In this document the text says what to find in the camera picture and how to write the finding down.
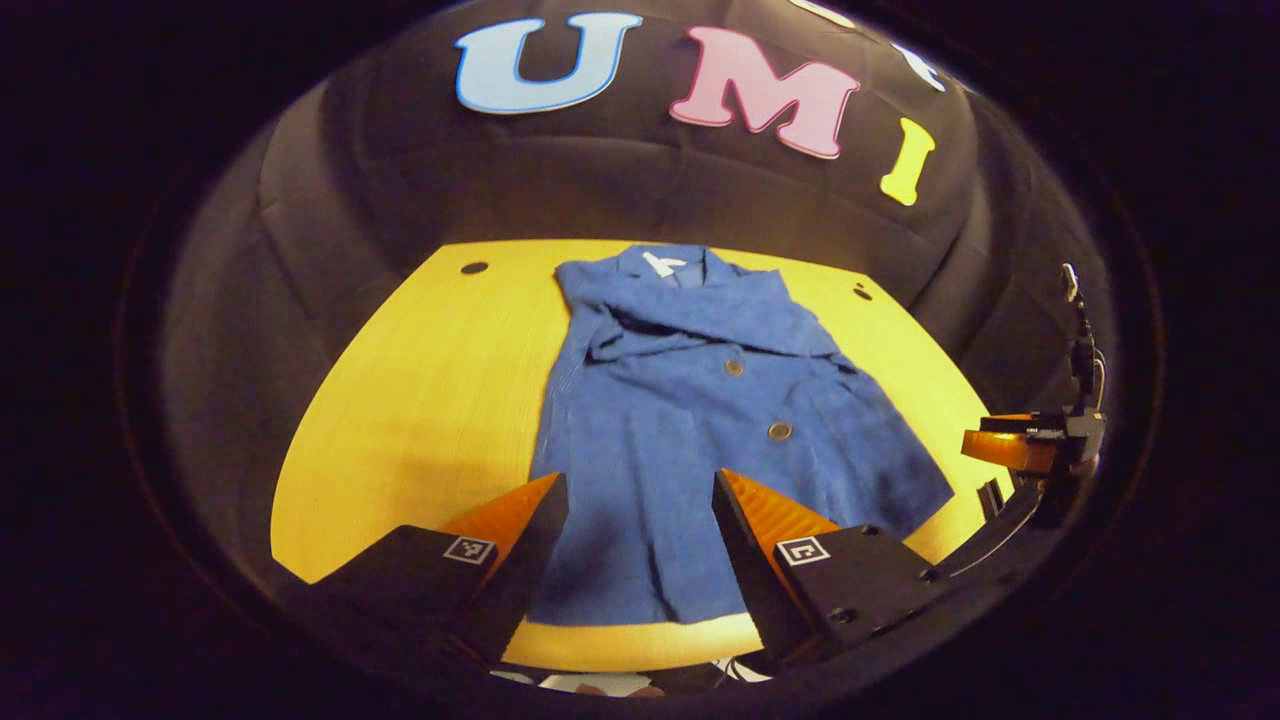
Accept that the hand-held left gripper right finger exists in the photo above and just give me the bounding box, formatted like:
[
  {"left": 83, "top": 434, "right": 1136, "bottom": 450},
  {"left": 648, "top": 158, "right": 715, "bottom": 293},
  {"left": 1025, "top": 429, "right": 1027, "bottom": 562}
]
[{"left": 712, "top": 468, "right": 947, "bottom": 669}]

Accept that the blue button-up jacket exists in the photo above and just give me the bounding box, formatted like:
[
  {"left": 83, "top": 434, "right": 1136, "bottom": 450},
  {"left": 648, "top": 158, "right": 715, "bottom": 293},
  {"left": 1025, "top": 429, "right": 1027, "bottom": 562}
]
[{"left": 527, "top": 244, "right": 957, "bottom": 629}]

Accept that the thin gripper cable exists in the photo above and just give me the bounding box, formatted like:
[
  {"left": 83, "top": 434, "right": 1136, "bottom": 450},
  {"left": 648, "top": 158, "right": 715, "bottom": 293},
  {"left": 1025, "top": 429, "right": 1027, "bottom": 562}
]
[{"left": 947, "top": 484, "right": 1047, "bottom": 579}]

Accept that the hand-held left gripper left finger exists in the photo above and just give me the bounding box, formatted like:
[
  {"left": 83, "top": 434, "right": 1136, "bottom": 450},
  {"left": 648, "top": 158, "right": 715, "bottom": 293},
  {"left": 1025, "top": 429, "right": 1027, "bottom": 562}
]
[{"left": 280, "top": 472, "right": 571, "bottom": 667}]

